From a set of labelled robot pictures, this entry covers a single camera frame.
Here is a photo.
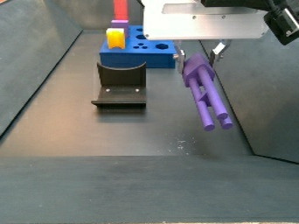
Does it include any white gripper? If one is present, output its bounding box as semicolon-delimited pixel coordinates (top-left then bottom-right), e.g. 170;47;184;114
142;0;268;74

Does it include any purple three prong object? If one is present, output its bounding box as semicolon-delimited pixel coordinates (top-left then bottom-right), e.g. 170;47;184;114
182;53;232;131

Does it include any black curved fixture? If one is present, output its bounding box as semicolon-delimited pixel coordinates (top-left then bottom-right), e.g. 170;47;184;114
91;63;147;108

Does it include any blue shape sorter block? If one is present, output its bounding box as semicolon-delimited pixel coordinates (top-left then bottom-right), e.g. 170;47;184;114
99;25;175;68

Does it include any yellow notched block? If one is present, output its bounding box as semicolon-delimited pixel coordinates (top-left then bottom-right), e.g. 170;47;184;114
107;28;127;49

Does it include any small purple block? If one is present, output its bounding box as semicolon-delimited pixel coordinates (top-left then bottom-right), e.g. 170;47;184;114
111;19;129;37

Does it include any tall red block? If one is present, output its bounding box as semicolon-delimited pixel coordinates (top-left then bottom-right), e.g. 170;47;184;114
113;0;128;20

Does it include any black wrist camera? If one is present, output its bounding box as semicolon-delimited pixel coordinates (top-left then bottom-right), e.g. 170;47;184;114
264;7;299;46

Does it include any black cable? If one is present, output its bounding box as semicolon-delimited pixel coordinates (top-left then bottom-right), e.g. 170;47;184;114
264;0;283;14

